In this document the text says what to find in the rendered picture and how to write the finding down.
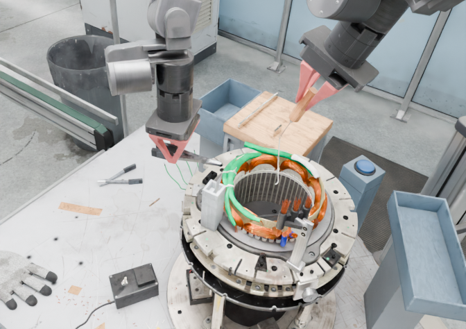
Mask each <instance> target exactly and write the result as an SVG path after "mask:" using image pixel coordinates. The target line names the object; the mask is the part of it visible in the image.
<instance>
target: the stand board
mask: <svg viewBox="0 0 466 329"><path fill-rule="evenodd" d="M273 95H274V94H271V93H270V92H267V91H265V92H263V93H262V94H260V95H259V96H258V97H257V98H256V99H255V100H253V101H252V102H250V103H249V104H248V105H247V106H246V107H244V108H243V109H242V110H240V111H239V112H238V113H236V114H235V115H234V116H233V117H232V118H230V119H229V120H228V121H226V122H225V123H224V127H223V131H224V132H226V133H228V134H230V135H232V136H234V137H236V138H238V139H240V140H242V141H244V142H249V143H253V144H256V145H258V146H262V147H266V148H273V149H278V148H279V149H281V150H285V151H288V153H290V154H298V155H301V156H304V157H306V156H307V155H308V154H309V153H310V151H311V150H312V149H313V148H314V147H315V146H316V144H317V143H318V142H319V141H320V140H321V139H322V138H323V137H324V136H325V135H326V134H327V133H328V131H329V130H330V129H331V127H332V124H333V122H334V121H332V120H330V119H328V118H326V117H323V116H321V115H319V114H317V113H314V112H312V111H310V110H308V111H306V112H305V113H304V114H303V116H302V117H301V119H300V120H299V122H293V123H290V119H289V114H290V113H291V111H292V110H293V109H294V107H295V106H296V104H294V103H292V102H290V101H287V100H286V99H283V98H281V97H279V96H278V97H277V98H276V99H275V100H274V101H273V102H271V103H270V104H269V105H268V106H266V107H265V108H264V109H263V110H262V111H261V112H259V113H258V114H257V115H256V116H255V117H253V118H252V119H251V120H250V121H249V122H248V123H246V124H245V125H244V126H243V127H241V128H240V129H238V124H239V123H240V122H241V121H243V120H244V119H245V118H246V117H247V116H248V115H250V114H251V113H252V112H254V111H255V110H256V109H257V108H258V107H259V106H260V105H262V104H263V103H264V102H266V101H267V100H268V99H269V98H270V97H271V96H273ZM289 123H290V125H289ZM280 124H281V125H282V130H281V132H280V133H279V134H278V135H277V136H276V137H273V133H274V130H275V129H276V128H277V127H278V126H279V125H280ZM288 125H289V126H288ZM287 126H288V128H287V129H286V130H285V128H286V127H287ZM284 130H285V131H284ZM283 131H284V133H283ZM282 133H283V134H282ZM281 135H282V137H281ZM279 137H281V138H280V144H279Z"/></svg>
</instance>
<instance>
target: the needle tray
mask: <svg viewBox="0 0 466 329"><path fill-rule="evenodd" d="M387 209H388V216H389V220H390V228H391V233H392V240H393V243H392V245H391V246H390V248H389V250H388V252H387V253H386V256H385V258H384V259H383V261H382V263H381V264H380V266H379V268H378V270H377V272H376V273H375V275H374V277H373V279H372V281H371V283H370V284H369V286H368V288H367V289H366V291H365V293H364V295H363V298H364V306H365V320H366V328H367V329H414V328H415V326H416V325H417V324H418V323H419V322H420V320H421V319H422V317H423V316H424V315H425V314H426V315H430V316H435V317H442V318H446V319H453V320H457V321H464V322H466V261H465V256H464V254H463V250H462V248H461V245H460V242H459V238H458V235H457V232H456V229H455V226H454V222H453V219H452V217H451V213H450V211H449V207H448V204H447V201H446V199H442V198H438V197H433V196H425V195H421V194H413V193H408V192H400V191H395V190H393V192H392V194H391V196H390V198H389V200H388V202H387Z"/></svg>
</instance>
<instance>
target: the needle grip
mask: <svg viewBox="0 0 466 329"><path fill-rule="evenodd" d="M317 92H318V91H317V89H316V88H314V87H309V88H308V89H307V91H306V92H305V93H304V96H303V97H302V98H301V99H300V101H298V103H297V105H296V106H295V107H294V109H293V110H292V111H291V113H290V114H289V119H290V120H291V121H292V122H299V120H300V119H301V117H302V116H303V114H304V113H305V112H306V111H304V110H305V108H306V107H307V106H308V104H309V102H310V101H311V100H312V98H313V97H314V96H315V95H316V93H317Z"/></svg>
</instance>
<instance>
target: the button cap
mask: <svg viewBox="0 0 466 329"><path fill-rule="evenodd" d="M356 168H357V169H358V170H359V171H361V172H363V173H366V174H371V173H372V172H373V171H374V165H373V164H372V163H371V162H370V161H368V160H359V161H358V162H357V164H356Z"/></svg>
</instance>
